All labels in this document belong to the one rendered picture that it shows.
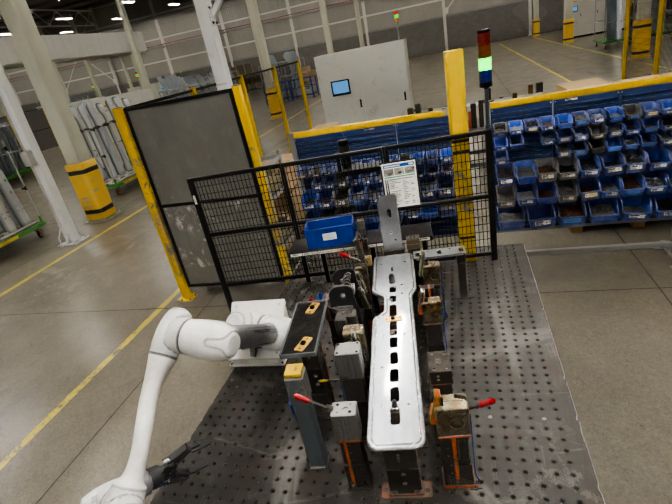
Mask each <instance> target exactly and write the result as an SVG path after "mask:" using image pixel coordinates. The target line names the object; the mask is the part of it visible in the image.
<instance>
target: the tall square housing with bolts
mask: <svg viewBox="0 0 672 504"><path fill-rule="evenodd" d="M334 357H335V363H336V368H337V372H338V376H339V379H341V378H349V380H348V379H343V380H339V381H340V385H341V389H342V393H343V398H344V401H356V402H357V406H358V410H359V415H360V419H361V424H362V436H366V435H367V417H368V398H369V389H367V386H366V381H365V376H364V371H365V370H364V368H365V365H364V360H363V355H362V350H361V345H360V342H359V341H356V342H346V343H337V344H336V345H335V350H334Z"/></svg>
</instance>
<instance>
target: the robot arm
mask: <svg viewBox="0 0 672 504"><path fill-rule="evenodd" d="M290 321H291V318H286V317H281V316H273V315H264V314H259V313H255V312H251V311H247V310H243V309H241V310H236V311H234V312H232V313H231V314H230V315H229V316H228V318H227V320H226V322H223V321H216V320H209V319H206V320H204V319H192V316H191V314H190V313H189V312H188V311H187V310H186V309H183V308H177V307H175V308H172V309H170V310H169V311H168V312H167V313H166V314H165V315H164V317H163V318H162V320H161V321H160V323H159V325H158V327H157V329H156V331H155V334H154V336H153V339H152V343H151V347H150V351H149V355H148V361H147V367H146V372H145V377H144V382H143V386H142V390H141V394H140V399H139V404H138V409H137V416H136V422H135V429H134V435H133V442H132V448H131V453H130V457H129V460H128V463H127V466H126V468H125V470H124V472H123V474H122V475H121V477H119V478H116V479H113V480H111V481H109V482H107V483H104V484H102V485H100V486H99V487H97V488H95V489H93V490H92V491H91V492H89V493H88V494H87V495H85V496H84V497H83V498H82V499H81V502H80V504H145V497H146V496H148V495H150V494H152V489H153V490H155V489H157V488H159V487H161V486H163V485H164V486H167V485H169V484H172V483H176V482H181V481H185V480H188V479H189V476H190V475H191V474H193V473H195V472H197V471H199V470H201V469H203V468H205V467H207V466H208V465H209V464H208V462H207V460H206V459H203V460H201V461H199V462H197V463H195V464H193V465H191V466H189V467H188V468H186V469H177V466H178V464H179V463H180V462H181V461H182V460H183V459H184V458H185V457H186V456H187V455H188V454H189V453H190V452H192V453H193V452H195V451H197V450H200V449H202V448H204V447H206V446H208V445H210V444H211V443H210V441H209V439H208V437H206V438H203V439H201V440H199V441H197V442H195V443H193V444H189V443H188V442H186V443H185V444H183V445H182V446H181V447H179V448H178V449H177V450H175V451H174V452H173V453H171V454H170V455H169V456H167V457H165V458H163V459H162V461H163V465H161V466H158V465H157V464H156V465H154V466H151V467H149V468H147V469H145V468H146V463H147V458H148V453H149V448H150V442H151V436H152V430H153V424H154V418H155V412H156V407H157V402H158V398H159V394H160V391H161V389H162V386H163V384H164V382H165V380H166V378H167V376H168V374H169V372H170V371H171V369H172V367H173V365H174V364H175V362H176V360H177V357H178V355H179V354H185V355H188V356H190V357H194V358H198V359H203V360H209V361H225V360H228V359H231V358H233V357H234V356H235V355H236V354H237V352H238V350H239V349H241V350H244V349H250V356H251V357H256V354H257V350H258V349H265V350H268V351H281V348H282V345H283V342H284V339H285V336H286V333H287V330H288V327H289V324H290ZM185 446H186V447H185ZM184 477H185V478H184Z"/></svg>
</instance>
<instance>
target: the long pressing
mask: <svg viewBox="0 0 672 504"><path fill-rule="evenodd" d="M404 261H405V262H404ZM380 264H382V265H380ZM391 267H393V271H391ZM391 273H392V274H394V276H395V283H392V284H391V283H389V274H391ZM401 284H403V285H401ZM390 288H396V291H395V292H390ZM416 290H417V285H416V277H415V268H414V259H413V255H412V254H410V253H403V254H395V255H387V256H380V257H375V258H374V263H373V280H372V293H373V295H375V296H378V297H380V298H383V299H384V311H383V312H382V313H381V314H380V315H378V316H377V317H375V318H374V319H373V321H372V339H371V359H370V378H369V398H368V417H367V437H366V441H367V445H368V447H369V448H370V449H371V450H373V451H377V452H380V451H400V450H416V449H419V448H421V447H422V446H423V445H424V444H425V442H426V435H425V424H424V414H423V403H422V393H421V382H420V372H419V361H418V351H417V340H416V330H415V319H414V309H413V298H412V296H413V294H414V293H415V291H416ZM401 293H403V294H401ZM391 296H396V301H395V302H390V297H391ZM393 305H395V306H396V316H398V315H402V319H403V320H401V321H391V322H397V335H390V323H391V322H384V317H389V316H390V306H393ZM404 334H405V335H404ZM382 336H383V337H382ZM391 338H397V347H396V348H390V339H391ZM391 353H398V363H397V364H390V354H391ZM381 367H383V368H381ZM391 370H398V379H399V380H398V382H391V381H390V371H391ZM392 388H398V389H399V401H398V402H397V403H398V407H395V408H392V402H391V389H392ZM408 404H410V405H408ZM381 406H382V407H381ZM392 409H399V410H400V424H398V425H392V424H391V410H392Z"/></svg>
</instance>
